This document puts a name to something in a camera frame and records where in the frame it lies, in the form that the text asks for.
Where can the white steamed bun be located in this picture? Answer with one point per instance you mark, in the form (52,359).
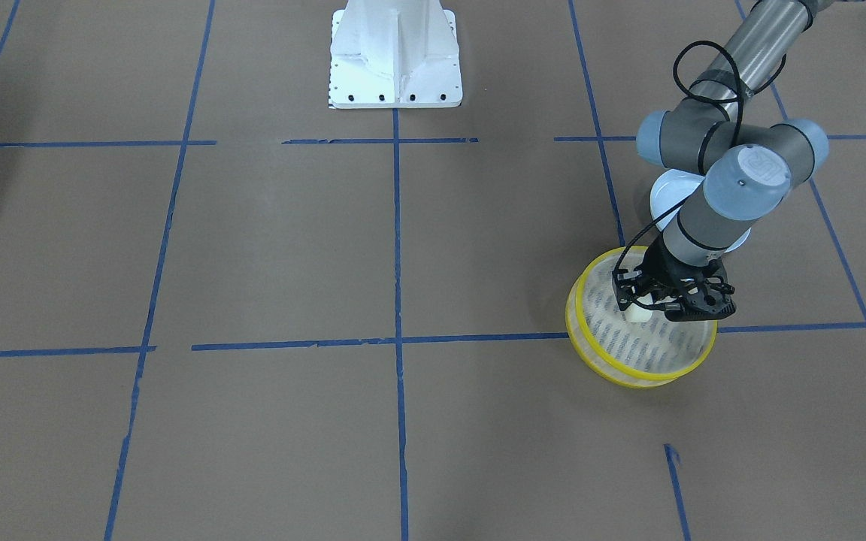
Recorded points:
(637,314)

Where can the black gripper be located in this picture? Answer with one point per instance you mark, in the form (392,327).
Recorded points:
(659,264)

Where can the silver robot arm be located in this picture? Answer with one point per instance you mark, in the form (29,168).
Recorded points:
(746,170)

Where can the light blue plate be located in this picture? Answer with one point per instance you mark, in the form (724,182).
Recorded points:
(670,194)

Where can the yellow round steamer basket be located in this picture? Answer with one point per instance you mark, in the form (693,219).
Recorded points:
(643,356)

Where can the white pedestal column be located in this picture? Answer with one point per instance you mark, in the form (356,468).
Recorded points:
(387,54)

